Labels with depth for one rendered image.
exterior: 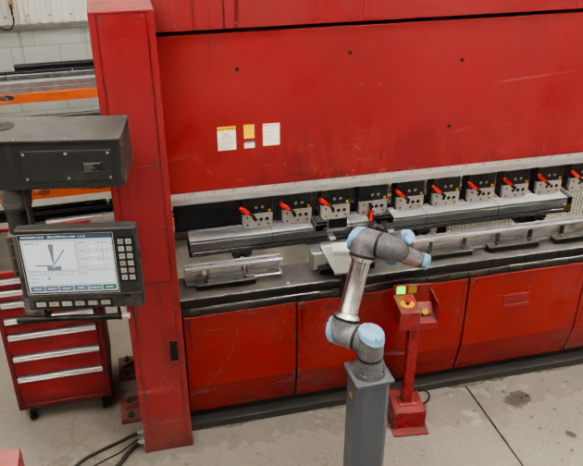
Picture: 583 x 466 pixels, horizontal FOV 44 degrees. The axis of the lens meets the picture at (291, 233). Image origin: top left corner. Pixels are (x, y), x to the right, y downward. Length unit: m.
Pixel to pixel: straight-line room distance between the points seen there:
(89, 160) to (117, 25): 0.57
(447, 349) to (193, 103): 2.05
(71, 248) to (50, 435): 1.69
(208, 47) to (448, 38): 1.12
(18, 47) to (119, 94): 4.67
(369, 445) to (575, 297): 1.65
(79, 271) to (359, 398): 1.33
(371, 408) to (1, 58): 5.48
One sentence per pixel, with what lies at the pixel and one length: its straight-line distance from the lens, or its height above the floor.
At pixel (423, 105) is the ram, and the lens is 3.59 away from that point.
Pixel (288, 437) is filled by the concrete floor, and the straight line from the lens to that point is 4.09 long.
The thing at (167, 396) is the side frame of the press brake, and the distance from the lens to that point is 3.83.
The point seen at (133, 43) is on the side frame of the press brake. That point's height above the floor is 2.17.
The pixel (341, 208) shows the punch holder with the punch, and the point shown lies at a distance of 3.65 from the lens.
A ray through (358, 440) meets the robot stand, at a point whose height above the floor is 0.44.
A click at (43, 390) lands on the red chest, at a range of 4.24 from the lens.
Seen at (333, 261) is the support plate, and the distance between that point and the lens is 3.65.
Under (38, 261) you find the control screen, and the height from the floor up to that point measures 1.47.
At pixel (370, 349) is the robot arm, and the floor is 0.95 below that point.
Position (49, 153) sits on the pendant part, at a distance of 2.71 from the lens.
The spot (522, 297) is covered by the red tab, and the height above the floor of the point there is 0.59.
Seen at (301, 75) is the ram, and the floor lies 1.93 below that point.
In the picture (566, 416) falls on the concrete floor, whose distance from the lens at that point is 4.49.
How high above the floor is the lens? 2.89
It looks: 29 degrees down
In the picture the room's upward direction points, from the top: straight up
